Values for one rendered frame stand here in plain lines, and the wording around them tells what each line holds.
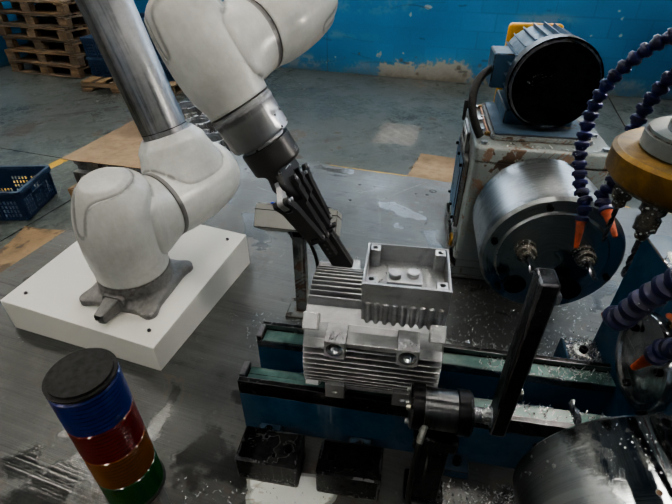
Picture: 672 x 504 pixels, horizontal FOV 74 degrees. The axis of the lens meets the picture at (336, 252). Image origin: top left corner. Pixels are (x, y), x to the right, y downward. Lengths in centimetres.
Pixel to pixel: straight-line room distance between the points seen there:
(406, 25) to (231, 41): 570
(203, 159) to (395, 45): 542
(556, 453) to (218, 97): 54
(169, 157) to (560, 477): 86
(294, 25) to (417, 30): 561
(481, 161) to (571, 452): 67
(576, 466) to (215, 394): 65
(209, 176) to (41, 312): 45
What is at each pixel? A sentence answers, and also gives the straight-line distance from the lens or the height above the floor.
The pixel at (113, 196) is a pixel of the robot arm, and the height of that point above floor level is 114.
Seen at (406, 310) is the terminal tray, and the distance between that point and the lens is 63.
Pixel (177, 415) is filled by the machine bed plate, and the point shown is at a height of 80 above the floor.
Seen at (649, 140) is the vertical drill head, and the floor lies 135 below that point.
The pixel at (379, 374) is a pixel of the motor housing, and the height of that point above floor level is 102.
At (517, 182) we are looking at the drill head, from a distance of 92.
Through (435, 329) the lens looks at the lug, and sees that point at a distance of 63.
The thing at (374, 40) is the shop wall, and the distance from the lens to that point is 638.
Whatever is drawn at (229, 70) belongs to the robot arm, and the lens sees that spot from 59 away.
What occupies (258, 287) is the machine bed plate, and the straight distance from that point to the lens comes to 115.
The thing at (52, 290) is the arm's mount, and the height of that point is 88.
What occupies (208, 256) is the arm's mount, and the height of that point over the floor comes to 89.
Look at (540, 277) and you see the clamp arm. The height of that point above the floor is 125.
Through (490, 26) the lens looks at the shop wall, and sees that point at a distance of 616.
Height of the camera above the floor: 153
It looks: 35 degrees down
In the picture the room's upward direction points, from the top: straight up
